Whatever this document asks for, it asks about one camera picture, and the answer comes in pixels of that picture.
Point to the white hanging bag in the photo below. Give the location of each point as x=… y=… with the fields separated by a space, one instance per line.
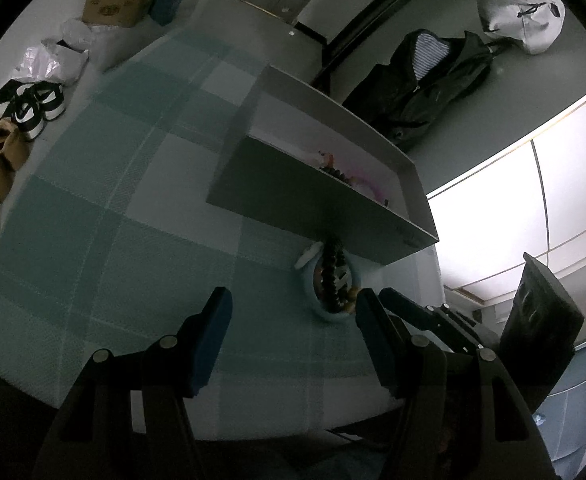
x=520 y=10

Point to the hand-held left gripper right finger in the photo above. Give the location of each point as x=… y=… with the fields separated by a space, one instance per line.
x=375 y=342

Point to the striped shirt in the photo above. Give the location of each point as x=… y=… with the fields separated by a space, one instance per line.
x=429 y=55

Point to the round brown bear hair clip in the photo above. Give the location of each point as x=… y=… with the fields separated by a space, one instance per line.
x=326 y=157

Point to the grey cardboard box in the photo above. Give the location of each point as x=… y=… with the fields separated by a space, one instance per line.
x=293 y=200

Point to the crumpled white plastic bag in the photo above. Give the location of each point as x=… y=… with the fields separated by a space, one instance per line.
x=55 y=62
x=75 y=34

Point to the black coat rack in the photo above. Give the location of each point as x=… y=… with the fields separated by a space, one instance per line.
x=373 y=15

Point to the blue cabinet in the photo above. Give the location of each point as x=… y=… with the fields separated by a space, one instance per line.
x=573 y=410

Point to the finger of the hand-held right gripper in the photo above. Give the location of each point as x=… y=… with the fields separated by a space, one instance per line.
x=403 y=304

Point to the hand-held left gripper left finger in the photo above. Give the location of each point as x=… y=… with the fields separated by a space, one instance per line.
x=213 y=340

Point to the black and white sneaker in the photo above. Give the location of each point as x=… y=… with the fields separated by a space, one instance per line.
x=48 y=100
x=20 y=115

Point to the black jacket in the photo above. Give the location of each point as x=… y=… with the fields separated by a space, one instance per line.
x=423 y=100

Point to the teal checked tablecloth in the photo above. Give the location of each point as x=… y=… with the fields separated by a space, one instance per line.
x=123 y=260

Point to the white sliding wardrobe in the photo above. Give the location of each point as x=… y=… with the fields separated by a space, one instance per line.
x=498 y=210

